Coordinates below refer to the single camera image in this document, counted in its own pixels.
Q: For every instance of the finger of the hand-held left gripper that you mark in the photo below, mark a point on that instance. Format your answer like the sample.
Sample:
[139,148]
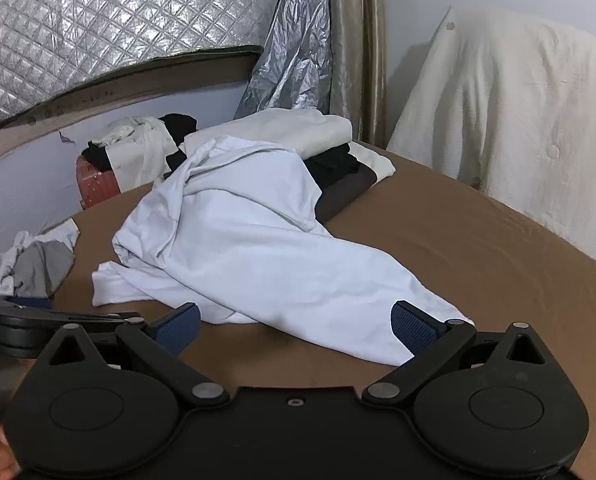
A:
[92,317]
[27,303]

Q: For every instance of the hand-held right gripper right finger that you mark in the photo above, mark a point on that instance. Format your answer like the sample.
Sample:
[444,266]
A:
[413,327]

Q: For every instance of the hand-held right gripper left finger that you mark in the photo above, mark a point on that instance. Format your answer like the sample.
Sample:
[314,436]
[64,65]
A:
[182,327]

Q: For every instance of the white t-shirt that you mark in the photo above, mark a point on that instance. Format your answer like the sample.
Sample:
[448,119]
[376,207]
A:
[253,260]

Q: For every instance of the grey and white clothes pile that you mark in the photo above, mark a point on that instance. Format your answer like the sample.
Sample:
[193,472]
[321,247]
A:
[2,265]

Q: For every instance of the grey crumpled garment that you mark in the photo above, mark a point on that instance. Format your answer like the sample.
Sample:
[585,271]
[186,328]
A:
[42,265]

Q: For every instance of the red basket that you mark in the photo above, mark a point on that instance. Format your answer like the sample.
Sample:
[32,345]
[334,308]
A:
[97,185]

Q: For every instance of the white crumpled shirt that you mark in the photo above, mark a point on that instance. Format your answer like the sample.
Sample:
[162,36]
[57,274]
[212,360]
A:
[137,155]

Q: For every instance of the cream folded cloth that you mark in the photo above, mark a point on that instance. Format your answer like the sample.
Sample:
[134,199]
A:
[375,162]

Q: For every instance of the black folded garment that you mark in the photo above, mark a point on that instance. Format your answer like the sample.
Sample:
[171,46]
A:
[333,160]

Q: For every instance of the cream fleece blanket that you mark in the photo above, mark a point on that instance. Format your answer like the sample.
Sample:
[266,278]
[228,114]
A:
[503,110]

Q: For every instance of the brown window sill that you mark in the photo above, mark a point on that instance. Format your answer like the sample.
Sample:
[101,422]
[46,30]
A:
[127,77]

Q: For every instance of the beige curtain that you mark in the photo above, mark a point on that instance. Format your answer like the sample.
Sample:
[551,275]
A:
[358,60]

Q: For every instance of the quilted silver insulation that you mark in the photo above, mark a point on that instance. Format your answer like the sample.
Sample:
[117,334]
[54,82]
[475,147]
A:
[102,10]

